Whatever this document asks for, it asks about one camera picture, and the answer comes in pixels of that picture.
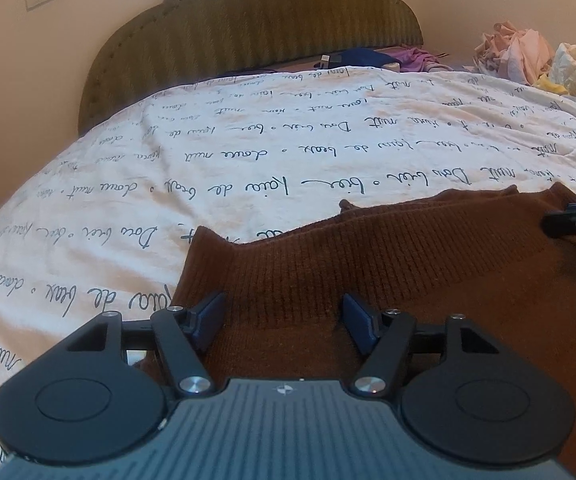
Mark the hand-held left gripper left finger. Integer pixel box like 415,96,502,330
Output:
60,292,227,400

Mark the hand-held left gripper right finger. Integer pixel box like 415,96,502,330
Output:
343,294,506,400

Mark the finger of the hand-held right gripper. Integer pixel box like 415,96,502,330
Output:
541,200,576,239

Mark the brown knit sweater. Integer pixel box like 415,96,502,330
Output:
140,182,576,480

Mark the pink clothes pile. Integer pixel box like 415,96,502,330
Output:
473,20,557,86

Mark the yellow cloth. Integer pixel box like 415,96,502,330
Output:
535,75,569,95

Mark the white script-printed blanket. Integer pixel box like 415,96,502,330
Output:
0,62,576,480

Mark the purple cloth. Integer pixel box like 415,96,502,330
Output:
393,46,454,74

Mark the blue cloth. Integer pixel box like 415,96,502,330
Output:
328,47,395,69

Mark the green upholstered headboard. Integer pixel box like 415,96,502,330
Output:
78,0,425,136

